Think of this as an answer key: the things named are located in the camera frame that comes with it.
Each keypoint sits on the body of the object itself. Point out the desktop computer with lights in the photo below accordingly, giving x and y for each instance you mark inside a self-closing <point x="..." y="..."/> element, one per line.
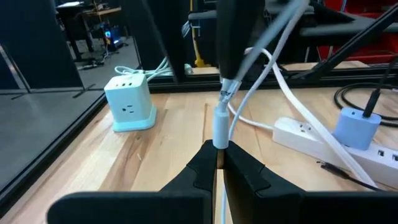
<point x="112" y="34"/>

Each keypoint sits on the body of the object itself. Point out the black partition panel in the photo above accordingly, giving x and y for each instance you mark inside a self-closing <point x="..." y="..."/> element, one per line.
<point x="149" y="31"/>
<point x="37" y="40"/>

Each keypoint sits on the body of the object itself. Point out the black desk with wooden top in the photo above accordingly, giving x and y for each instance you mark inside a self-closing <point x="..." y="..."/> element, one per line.
<point x="77" y="28"/>

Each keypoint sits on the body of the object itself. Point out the mint green cube socket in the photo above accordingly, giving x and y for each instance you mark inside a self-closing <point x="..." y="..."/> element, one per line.
<point x="130" y="99"/>

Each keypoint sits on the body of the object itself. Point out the light blue USB charger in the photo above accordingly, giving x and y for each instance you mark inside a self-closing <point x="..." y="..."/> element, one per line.
<point x="354" y="130"/>

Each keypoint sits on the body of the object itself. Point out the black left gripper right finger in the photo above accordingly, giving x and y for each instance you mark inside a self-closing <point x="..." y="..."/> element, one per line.
<point x="295" y="208"/>

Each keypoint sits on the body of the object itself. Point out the white power strip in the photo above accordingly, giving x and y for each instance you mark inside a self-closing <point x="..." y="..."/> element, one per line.
<point x="298" y="137"/>

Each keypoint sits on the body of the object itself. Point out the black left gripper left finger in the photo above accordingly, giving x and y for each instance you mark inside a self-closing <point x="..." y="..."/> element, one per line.
<point x="155" y="208"/>

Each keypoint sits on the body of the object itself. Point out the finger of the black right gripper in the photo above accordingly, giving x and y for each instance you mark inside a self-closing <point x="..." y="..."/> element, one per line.
<point x="227" y="31"/>
<point x="253" y="18"/>

